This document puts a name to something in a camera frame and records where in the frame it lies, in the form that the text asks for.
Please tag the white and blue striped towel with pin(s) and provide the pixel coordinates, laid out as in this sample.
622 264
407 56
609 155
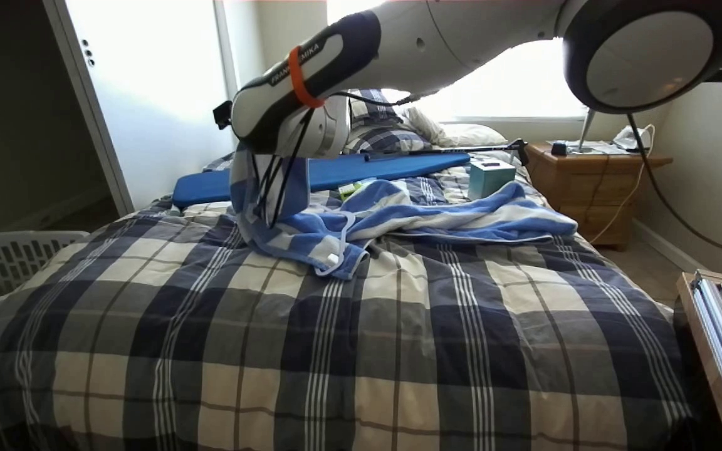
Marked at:
428 215

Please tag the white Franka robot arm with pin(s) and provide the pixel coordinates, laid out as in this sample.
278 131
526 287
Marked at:
463 40

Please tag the green packaged item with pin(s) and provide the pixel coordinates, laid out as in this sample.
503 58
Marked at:
355 189

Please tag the plaid pillow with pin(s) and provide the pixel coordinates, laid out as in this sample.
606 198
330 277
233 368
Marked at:
382 126

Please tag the plaid bed comforter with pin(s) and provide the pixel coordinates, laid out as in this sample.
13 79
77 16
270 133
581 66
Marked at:
337 351

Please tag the small teal tissue box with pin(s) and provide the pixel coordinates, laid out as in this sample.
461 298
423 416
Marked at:
490 177

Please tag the flat blue padded board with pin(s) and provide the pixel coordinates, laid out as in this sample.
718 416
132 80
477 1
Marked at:
201 185

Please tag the wooden nightstand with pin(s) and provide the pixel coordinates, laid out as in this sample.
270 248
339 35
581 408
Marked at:
602 189

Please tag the white closet door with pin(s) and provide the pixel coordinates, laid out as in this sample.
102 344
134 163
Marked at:
156 90

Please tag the white desk phone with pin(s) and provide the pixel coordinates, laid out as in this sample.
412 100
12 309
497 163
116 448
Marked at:
639 141

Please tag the white plastic laundry basket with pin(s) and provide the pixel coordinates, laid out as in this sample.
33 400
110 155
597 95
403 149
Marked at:
2 277

